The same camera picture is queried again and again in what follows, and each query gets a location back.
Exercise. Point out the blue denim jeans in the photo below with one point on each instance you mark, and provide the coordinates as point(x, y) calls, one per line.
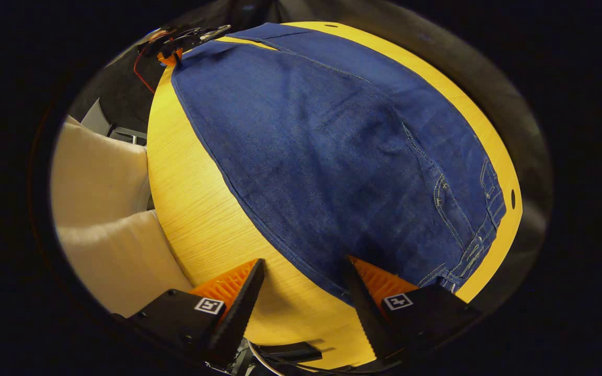
point(322, 156)

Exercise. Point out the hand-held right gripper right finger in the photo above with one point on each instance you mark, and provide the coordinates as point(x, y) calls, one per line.
point(366, 313)

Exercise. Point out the person's beige trousers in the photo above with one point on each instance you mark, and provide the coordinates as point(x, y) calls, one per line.
point(97, 177)

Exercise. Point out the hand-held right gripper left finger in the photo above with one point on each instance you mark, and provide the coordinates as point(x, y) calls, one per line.
point(238, 318)

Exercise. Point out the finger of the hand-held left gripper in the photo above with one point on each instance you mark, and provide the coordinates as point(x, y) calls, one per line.
point(169, 57)

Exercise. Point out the grey metal frame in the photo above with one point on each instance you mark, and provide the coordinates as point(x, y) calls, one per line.
point(118, 131)

